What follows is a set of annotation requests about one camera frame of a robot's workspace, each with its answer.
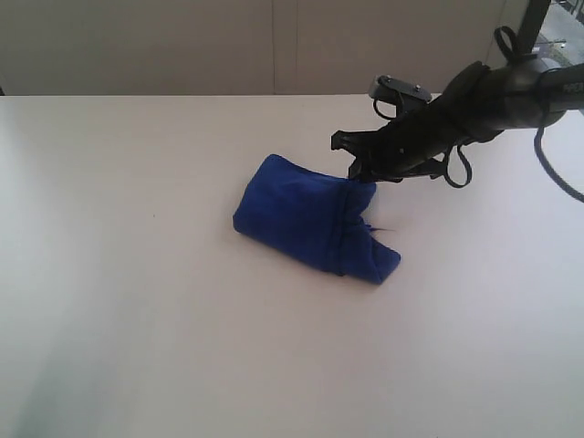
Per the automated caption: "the blue towel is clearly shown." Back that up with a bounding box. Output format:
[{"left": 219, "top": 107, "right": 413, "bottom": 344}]
[{"left": 233, "top": 154, "right": 401, "bottom": 285}]

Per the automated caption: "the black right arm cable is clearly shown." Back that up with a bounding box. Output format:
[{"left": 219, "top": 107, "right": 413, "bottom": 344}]
[{"left": 444, "top": 26, "right": 584, "bottom": 204}]

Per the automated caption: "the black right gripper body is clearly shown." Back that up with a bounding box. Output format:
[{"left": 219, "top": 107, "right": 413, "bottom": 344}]
[{"left": 350, "top": 93, "right": 461, "bottom": 183}]

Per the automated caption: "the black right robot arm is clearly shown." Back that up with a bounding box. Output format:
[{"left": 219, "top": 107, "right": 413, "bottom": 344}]
[{"left": 331, "top": 57, "right": 583, "bottom": 183}]

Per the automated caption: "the black window frame post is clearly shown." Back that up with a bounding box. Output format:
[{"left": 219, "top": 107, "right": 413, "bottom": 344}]
[{"left": 517, "top": 0, "right": 551, "bottom": 53}]

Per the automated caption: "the beige wall panel partition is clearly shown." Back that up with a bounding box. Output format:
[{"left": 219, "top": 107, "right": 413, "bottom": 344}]
[{"left": 1, "top": 1, "right": 527, "bottom": 95}]

